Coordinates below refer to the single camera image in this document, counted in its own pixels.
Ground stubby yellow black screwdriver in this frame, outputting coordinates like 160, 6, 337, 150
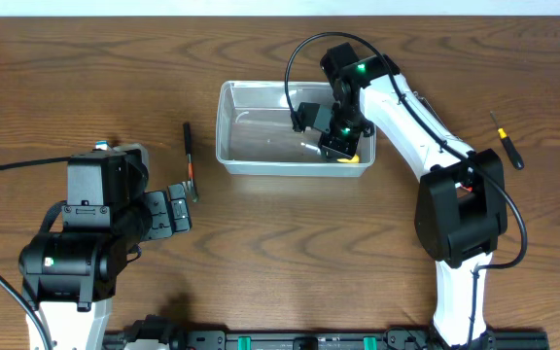
300, 141, 362, 164

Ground black yellow precision screwdriver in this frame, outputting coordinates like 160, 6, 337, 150
490, 111, 525, 170

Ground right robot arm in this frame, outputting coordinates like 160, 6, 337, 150
298, 43, 508, 349

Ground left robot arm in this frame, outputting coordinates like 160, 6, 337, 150
18, 141, 193, 349

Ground clear plastic container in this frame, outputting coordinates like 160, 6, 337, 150
216, 80, 376, 178

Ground black orange scraper tool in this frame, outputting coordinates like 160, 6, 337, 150
183, 122, 199, 202

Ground white teal screwdriver box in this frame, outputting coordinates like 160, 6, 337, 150
95, 140, 111, 151

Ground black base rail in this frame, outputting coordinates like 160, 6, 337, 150
102, 314, 551, 350

